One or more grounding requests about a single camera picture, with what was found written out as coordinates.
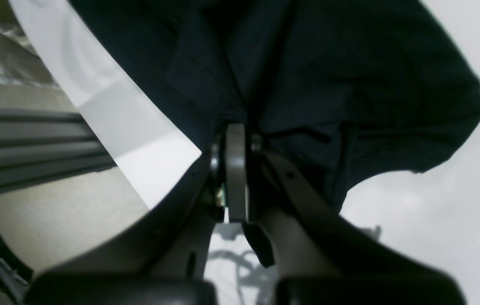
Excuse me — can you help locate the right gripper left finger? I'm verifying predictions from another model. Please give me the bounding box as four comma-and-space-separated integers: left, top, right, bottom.
25, 123, 246, 305

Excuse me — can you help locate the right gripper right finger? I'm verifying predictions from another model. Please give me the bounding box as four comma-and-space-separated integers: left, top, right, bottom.
246, 134, 465, 305

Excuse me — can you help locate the black t-shirt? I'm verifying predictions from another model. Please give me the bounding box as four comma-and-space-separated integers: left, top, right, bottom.
70, 0, 480, 212

